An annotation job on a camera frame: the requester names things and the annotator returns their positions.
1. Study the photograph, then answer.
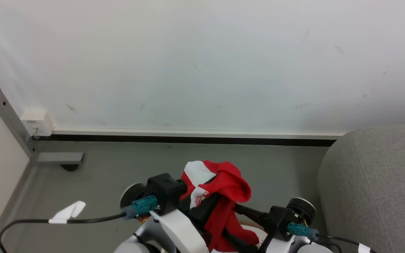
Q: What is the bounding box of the white and black baseboard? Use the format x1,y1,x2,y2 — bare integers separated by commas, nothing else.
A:
31,128,346,147

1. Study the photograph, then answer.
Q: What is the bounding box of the grey fabric sofa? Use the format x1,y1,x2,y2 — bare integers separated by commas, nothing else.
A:
316,124,405,253

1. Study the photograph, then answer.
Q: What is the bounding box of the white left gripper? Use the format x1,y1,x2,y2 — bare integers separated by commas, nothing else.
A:
149,193,221,253

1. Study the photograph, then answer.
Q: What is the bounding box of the grey metal foot plate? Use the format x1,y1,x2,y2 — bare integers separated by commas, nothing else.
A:
36,152,85,166

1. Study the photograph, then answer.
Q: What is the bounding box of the black left camera cable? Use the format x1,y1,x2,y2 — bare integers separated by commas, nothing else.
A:
0,196,159,253

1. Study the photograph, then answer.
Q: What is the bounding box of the white wall socket box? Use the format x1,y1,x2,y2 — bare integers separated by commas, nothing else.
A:
20,109,55,137

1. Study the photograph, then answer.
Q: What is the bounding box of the black camera cable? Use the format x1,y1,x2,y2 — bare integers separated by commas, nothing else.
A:
287,222,378,253
0,196,159,253

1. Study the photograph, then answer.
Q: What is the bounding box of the red and white garment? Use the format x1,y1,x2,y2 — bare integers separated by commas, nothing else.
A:
180,161,261,253

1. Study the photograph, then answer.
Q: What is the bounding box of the laundry basket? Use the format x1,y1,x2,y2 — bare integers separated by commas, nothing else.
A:
238,219,268,246

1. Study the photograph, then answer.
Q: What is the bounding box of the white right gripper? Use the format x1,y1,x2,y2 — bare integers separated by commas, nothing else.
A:
223,203,296,253

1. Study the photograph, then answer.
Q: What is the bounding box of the grey metal frame post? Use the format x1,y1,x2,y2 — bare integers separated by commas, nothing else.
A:
0,88,37,163

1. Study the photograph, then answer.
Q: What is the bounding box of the black right camera cable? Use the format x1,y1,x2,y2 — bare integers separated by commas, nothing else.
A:
287,222,378,253

